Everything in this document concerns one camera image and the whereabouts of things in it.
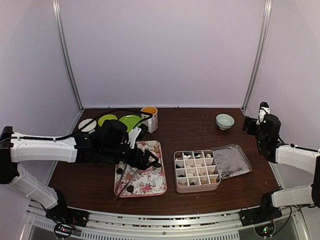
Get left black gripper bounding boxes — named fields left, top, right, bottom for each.
left=101, top=143, right=159, bottom=170

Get floral pink tray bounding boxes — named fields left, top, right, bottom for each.
left=113, top=140, right=167, bottom=198

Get pink rabbit tin lid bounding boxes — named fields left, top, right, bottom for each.
left=211, top=144, right=253, bottom=180

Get pink divided tin box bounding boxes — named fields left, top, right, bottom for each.
left=173, top=149, right=221, bottom=194

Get metal serving tongs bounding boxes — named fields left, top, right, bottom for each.
left=112, top=169, right=139, bottom=201

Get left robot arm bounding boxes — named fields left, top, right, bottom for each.
left=0, top=120, right=161, bottom=222

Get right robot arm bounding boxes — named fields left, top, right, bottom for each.
left=242, top=113, right=320, bottom=221

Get pale blue tea bowl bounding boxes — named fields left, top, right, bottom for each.
left=215, top=113, right=235, bottom=131

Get floral white mug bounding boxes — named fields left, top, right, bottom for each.
left=141, top=106, right=158, bottom=134

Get green plate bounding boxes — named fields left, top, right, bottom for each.
left=119, top=114, right=142, bottom=133

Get green bowl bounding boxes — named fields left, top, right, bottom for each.
left=98, top=114, right=118, bottom=127

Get black white bowl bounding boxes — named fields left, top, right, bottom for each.
left=78, top=118, right=97, bottom=134

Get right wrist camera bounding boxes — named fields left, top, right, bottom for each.
left=257, top=101, right=270, bottom=125

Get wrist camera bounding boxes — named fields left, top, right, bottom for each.
left=128, top=124, right=148, bottom=149
left=257, top=101, right=270, bottom=125

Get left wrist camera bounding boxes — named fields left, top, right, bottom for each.
left=128, top=124, right=148, bottom=149

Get front aluminium rail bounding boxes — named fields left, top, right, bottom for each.
left=24, top=197, right=303, bottom=240

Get right aluminium frame post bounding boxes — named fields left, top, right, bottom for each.
left=241, top=0, right=273, bottom=116

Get aluminium frame post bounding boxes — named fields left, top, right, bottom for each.
left=241, top=0, right=273, bottom=116
left=52, top=0, right=84, bottom=112

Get left aluminium frame post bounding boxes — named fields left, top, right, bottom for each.
left=52, top=0, right=84, bottom=112

